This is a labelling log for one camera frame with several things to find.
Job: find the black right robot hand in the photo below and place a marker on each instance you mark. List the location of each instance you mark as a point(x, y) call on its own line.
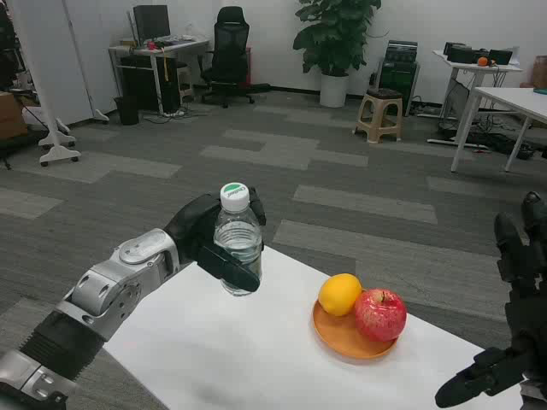
point(527, 324)

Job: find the small beige plastic stool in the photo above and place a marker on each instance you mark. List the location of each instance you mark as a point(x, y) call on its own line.
point(184, 81)

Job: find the black equipment rack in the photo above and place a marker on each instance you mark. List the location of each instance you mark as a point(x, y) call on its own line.
point(7, 42)

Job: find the white power strip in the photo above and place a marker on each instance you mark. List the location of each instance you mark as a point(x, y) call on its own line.
point(175, 113)

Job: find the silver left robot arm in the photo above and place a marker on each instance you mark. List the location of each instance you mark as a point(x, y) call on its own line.
point(124, 277)

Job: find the beige stool dark cushion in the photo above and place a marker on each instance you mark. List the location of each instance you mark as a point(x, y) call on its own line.
point(384, 95)

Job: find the black equipment box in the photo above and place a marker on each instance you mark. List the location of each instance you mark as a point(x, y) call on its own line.
point(459, 53)
point(500, 57)

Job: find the black office chair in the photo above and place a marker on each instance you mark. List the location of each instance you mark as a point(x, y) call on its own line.
point(231, 42)

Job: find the white office desk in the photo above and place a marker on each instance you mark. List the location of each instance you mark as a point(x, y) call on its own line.
point(171, 46)

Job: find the clear plastic water bottle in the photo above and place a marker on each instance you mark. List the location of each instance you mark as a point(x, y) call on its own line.
point(237, 230)

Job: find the potted green plant white pot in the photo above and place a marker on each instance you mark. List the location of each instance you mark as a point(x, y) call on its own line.
point(333, 38)

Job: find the black desk cabinet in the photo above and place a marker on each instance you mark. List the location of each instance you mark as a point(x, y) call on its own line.
point(141, 85)

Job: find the black green equipment case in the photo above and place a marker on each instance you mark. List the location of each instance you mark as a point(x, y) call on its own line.
point(401, 51)

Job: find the white desk with T-legs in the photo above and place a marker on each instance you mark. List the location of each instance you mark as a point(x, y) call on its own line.
point(474, 68)

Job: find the black computer monitor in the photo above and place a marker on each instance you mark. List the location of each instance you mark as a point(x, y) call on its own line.
point(151, 21)

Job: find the black green equipment cabinet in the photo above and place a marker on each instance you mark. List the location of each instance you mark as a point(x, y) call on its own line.
point(399, 85)

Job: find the red apple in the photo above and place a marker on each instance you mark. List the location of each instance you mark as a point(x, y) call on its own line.
point(380, 316)

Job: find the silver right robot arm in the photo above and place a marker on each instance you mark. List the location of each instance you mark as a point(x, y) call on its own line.
point(536, 397)

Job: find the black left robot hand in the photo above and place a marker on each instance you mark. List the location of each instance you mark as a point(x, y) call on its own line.
point(192, 226)

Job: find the grey flat panel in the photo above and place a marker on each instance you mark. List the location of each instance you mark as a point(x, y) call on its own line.
point(456, 100)

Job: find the brown cardboard box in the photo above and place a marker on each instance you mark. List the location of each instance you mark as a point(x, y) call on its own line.
point(10, 115)

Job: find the yellow lemon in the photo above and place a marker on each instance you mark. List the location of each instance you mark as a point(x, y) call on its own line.
point(339, 294)

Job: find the white wheeled partition screen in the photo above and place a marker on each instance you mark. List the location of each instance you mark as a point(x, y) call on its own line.
point(47, 55)
point(92, 51)

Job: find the white rectangular table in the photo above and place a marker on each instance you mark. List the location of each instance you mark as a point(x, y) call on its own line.
point(517, 100)

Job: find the orange round plate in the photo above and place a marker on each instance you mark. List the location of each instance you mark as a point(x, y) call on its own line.
point(342, 341)

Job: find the small orange ball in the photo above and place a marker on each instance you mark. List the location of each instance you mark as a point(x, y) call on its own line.
point(483, 61)

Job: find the black trash bin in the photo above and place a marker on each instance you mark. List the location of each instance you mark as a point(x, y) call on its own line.
point(126, 111)

